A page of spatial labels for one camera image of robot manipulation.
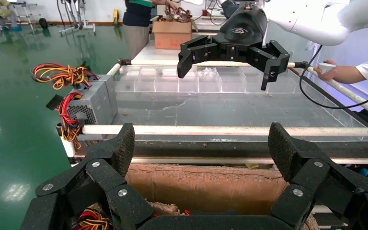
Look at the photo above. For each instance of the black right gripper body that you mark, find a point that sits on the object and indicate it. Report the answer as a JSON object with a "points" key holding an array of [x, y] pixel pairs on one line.
{"points": [[242, 28]]}

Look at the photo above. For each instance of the small blue item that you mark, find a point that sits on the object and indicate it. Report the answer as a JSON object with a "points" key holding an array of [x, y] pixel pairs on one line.
{"points": [[364, 172]]}

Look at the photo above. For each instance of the white work table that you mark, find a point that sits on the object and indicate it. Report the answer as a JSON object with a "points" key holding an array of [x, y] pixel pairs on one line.
{"points": [[158, 54]]}

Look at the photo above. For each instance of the brown cardboard carton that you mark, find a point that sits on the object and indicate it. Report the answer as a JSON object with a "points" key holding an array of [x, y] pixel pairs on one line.
{"points": [[171, 36]]}

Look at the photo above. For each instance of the white table leg pipe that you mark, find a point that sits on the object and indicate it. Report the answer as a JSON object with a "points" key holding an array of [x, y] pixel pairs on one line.
{"points": [[67, 147]]}

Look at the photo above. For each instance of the operator forearm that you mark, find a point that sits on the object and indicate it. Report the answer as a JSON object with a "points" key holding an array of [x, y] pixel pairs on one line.
{"points": [[349, 74]]}

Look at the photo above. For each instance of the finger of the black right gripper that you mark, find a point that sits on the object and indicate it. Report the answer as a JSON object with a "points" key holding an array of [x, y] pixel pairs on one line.
{"points": [[274, 60], [196, 50]]}

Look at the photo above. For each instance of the operator hand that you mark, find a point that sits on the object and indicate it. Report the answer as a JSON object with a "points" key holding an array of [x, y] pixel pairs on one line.
{"points": [[328, 75]]}

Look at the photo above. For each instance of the yellow sign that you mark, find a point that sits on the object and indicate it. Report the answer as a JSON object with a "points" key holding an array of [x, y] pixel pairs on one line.
{"points": [[116, 17]]}

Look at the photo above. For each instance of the small black round object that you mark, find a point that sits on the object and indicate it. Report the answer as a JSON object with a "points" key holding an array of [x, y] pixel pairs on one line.
{"points": [[43, 23]]}

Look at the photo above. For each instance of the brown cardboard divider box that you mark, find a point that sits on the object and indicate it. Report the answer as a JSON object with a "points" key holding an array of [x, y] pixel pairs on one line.
{"points": [[203, 187]]}

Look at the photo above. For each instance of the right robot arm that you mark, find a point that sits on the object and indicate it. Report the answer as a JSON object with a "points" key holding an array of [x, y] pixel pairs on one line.
{"points": [[314, 22]]}

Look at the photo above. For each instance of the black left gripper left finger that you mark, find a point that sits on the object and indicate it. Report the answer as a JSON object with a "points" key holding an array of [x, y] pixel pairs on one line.
{"points": [[76, 187]]}

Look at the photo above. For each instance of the metal step ladder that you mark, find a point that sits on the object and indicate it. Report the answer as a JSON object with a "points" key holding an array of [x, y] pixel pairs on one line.
{"points": [[31, 14]]}

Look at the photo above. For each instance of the white metal stand frame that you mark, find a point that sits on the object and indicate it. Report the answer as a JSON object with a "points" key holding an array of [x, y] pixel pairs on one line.
{"points": [[77, 28]]}

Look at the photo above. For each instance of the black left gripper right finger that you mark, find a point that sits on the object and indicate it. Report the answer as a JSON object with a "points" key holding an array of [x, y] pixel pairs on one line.
{"points": [[311, 177]]}

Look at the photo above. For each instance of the white handheld controller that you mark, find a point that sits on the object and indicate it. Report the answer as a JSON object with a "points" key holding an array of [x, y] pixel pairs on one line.
{"points": [[327, 67]]}

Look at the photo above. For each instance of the clear acrylic divider tray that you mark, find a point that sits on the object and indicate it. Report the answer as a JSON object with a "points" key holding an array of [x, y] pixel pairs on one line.
{"points": [[234, 84]]}

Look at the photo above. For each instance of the standing person dark shirt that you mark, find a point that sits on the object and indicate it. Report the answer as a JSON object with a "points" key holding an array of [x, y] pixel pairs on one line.
{"points": [[136, 16]]}

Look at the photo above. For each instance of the black equipment box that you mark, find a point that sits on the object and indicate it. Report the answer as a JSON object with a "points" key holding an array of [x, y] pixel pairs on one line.
{"points": [[228, 8]]}

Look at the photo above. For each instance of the small yellow scrap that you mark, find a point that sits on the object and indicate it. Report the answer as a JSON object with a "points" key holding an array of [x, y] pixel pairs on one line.
{"points": [[252, 165]]}

